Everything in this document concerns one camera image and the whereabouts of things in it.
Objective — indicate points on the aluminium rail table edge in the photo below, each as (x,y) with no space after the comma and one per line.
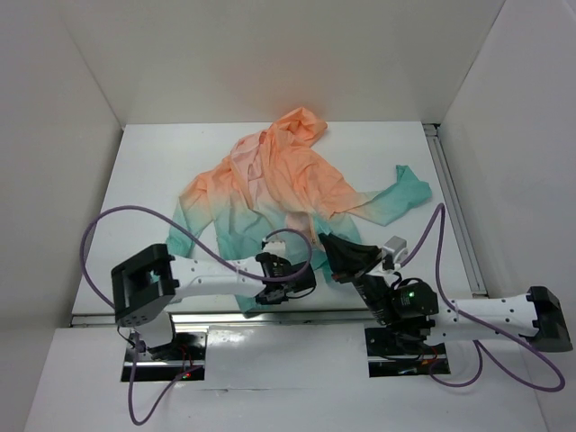
(269,318)
(455,213)

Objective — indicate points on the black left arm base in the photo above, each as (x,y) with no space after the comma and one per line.
(185,356)

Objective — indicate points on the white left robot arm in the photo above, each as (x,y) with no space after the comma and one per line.
(144,286)

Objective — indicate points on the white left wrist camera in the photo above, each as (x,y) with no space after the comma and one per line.
(274,247)

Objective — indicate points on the aluminium rail front table edge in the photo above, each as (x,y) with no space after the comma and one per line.
(269,318)

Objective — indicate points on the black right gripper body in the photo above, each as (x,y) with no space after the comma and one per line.
(375,291)

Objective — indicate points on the aluminium rail right table edge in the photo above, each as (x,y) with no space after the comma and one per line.
(455,213)

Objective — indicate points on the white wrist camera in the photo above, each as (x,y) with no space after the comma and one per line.
(274,247)
(393,253)

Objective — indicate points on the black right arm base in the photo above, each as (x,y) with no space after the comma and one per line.
(389,355)

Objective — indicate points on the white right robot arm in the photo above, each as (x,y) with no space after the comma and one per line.
(535,317)

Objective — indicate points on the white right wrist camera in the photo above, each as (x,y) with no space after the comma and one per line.
(393,253)

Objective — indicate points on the orange and teal jacket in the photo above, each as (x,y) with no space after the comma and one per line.
(274,179)

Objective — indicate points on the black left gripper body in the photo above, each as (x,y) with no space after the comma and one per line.
(262,299)

